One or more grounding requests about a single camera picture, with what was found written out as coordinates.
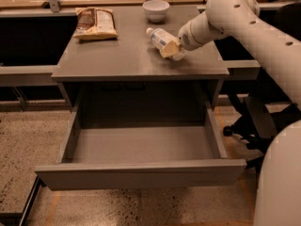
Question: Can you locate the grey drawer cabinet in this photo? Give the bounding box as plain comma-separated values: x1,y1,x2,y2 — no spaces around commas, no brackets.
53,7,229,129

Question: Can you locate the open grey top drawer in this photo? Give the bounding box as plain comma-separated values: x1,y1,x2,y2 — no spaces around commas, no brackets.
35,108,246,190

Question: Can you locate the blue plastic bottle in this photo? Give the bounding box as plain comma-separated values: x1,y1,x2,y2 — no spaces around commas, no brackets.
146,27,184,61

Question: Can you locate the white ceramic bowl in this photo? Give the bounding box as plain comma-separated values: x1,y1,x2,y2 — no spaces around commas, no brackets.
142,0,170,23

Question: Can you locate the brown snack bag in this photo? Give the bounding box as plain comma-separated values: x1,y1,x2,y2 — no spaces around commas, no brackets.
73,7,118,40

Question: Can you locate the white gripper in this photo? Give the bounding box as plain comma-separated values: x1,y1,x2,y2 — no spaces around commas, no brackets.
159,11,224,58

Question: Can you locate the black office chair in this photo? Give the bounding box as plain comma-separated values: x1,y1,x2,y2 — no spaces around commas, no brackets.
223,3,301,174

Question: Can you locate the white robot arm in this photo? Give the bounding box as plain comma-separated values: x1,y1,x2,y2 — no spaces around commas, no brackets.
178,0,301,226

